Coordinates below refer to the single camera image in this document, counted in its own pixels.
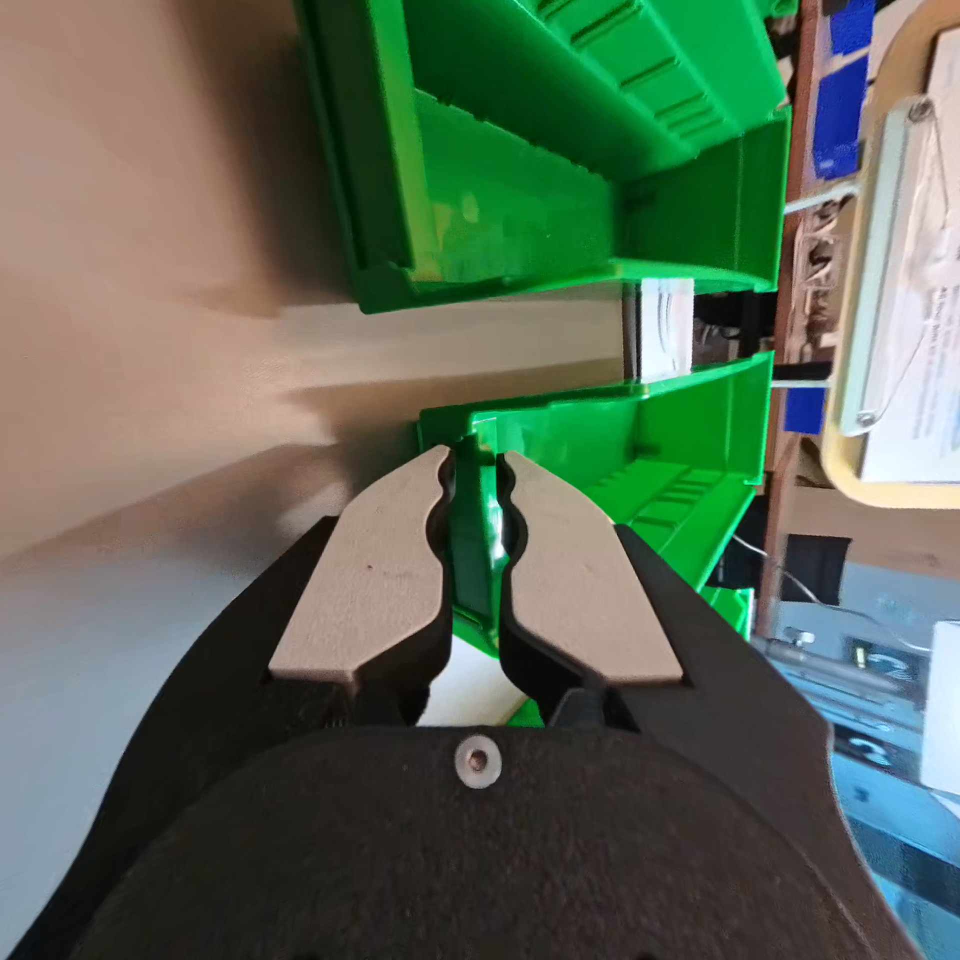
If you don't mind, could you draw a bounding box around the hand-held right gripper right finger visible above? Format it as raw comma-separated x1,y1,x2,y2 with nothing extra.
497,450,687,687

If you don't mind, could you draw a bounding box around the printed instruction sheet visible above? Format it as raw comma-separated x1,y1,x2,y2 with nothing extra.
858,30,960,485

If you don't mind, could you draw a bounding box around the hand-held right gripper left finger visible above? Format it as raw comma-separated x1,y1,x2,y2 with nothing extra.
267,444,456,691

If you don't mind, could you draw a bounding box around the blue plastic bin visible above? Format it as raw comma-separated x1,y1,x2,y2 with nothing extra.
783,386,826,436
828,0,875,54
813,56,871,181

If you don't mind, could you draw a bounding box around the grey desk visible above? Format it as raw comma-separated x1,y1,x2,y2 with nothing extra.
0,0,646,954

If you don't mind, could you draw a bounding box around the instruction sheet on stand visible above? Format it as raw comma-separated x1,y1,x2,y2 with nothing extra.
821,0,960,511

